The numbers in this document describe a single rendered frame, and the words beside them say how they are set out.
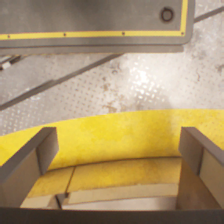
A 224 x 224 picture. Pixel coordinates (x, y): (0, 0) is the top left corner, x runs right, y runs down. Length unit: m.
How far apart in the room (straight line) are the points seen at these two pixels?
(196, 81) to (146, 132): 0.35
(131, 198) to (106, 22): 0.61
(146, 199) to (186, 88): 0.54
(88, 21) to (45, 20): 0.12
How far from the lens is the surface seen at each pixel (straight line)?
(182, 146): 0.17
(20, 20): 0.56
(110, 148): 0.92
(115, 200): 0.71
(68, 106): 0.87
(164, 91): 0.85
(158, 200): 0.72
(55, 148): 0.17
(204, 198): 0.52
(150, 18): 0.50
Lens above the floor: 0.80
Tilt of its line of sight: 73 degrees down
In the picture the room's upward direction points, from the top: 176 degrees counter-clockwise
